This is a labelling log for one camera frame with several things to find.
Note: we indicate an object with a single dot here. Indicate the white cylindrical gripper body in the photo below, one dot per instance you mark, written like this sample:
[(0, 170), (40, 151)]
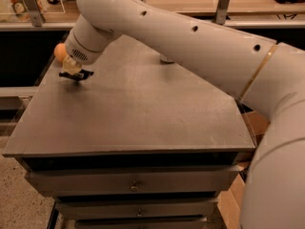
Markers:
[(77, 52)]

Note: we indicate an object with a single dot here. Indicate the cream foam-padded gripper finger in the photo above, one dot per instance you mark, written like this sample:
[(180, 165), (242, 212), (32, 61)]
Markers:
[(70, 66)]

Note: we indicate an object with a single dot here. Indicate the blue rxbar blueberry wrapper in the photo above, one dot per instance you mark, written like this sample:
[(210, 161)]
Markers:
[(82, 75)]

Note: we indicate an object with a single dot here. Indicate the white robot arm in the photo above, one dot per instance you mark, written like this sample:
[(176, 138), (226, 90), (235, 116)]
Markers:
[(265, 75)]

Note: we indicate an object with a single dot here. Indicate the orange fruit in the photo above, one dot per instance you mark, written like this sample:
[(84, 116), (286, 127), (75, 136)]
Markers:
[(60, 52)]

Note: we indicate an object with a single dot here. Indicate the silver green soda can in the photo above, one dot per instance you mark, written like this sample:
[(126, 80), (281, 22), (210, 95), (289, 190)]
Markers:
[(165, 59)]

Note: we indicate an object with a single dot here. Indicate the grey drawer cabinet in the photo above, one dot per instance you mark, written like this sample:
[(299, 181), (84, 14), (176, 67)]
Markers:
[(139, 145)]

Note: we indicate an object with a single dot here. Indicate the cardboard box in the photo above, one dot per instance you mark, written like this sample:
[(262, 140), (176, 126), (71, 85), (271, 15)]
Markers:
[(229, 202)]

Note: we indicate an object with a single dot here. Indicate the metal rail with brackets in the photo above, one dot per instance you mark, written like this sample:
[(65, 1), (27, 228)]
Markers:
[(240, 14)]

